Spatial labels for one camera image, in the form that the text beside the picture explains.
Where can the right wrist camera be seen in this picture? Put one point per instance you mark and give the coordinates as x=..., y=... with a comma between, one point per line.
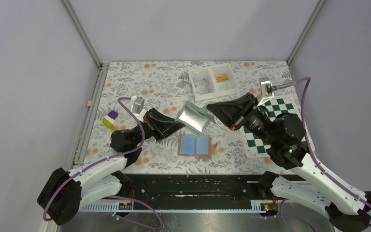
x=266, y=91

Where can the floral tablecloth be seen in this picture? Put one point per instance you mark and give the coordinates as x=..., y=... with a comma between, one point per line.
x=165, y=86

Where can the white two-compartment plastic bin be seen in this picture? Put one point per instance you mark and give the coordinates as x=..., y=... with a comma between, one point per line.
x=221, y=89

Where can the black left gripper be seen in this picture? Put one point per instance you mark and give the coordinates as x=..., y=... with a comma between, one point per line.
x=163, y=125

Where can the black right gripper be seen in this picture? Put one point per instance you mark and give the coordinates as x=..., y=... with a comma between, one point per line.
x=229, y=111

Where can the white VIP credit card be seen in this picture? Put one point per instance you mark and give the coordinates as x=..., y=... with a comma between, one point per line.
x=202, y=87

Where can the purple white green block stack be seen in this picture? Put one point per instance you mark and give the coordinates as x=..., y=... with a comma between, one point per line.
x=110, y=119

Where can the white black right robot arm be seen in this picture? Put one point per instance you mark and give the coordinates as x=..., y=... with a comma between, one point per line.
x=346, y=207

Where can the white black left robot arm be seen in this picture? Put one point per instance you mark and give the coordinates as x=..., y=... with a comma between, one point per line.
x=66, y=192

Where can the green white chessboard mat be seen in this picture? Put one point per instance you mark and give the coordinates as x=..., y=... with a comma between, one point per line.
x=254, y=146

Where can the gold credit card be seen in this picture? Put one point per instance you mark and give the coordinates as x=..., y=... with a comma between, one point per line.
x=221, y=77

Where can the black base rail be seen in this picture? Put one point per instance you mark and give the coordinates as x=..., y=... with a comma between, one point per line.
x=184, y=193

